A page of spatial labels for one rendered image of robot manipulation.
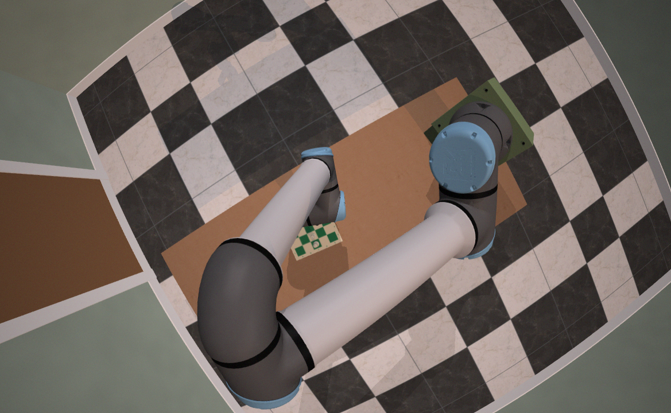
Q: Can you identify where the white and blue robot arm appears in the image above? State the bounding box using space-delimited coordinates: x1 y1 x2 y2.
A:
197 101 513 410

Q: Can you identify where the green and cream chessboard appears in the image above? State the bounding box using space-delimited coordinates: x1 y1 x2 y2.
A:
291 222 343 260

